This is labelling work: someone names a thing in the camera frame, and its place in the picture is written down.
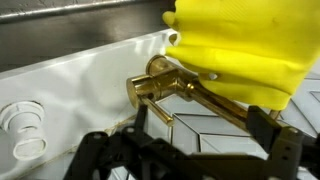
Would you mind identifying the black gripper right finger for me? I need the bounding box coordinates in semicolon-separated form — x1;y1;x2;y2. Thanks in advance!
246;106;320;180

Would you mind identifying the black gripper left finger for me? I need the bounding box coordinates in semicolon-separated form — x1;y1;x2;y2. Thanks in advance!
63;104;174;180

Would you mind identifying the gold kitchen faucet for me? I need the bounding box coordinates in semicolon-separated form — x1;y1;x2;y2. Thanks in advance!
125;33;283;132

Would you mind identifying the yellow rubber glove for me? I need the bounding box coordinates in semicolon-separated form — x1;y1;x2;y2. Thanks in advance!
162;0;320;110

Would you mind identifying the white plastic sink plug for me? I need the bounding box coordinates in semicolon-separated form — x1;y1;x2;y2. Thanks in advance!
0;101;48;161

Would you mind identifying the black undermount sink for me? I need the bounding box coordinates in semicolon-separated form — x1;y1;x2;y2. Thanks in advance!
0;0;175;72

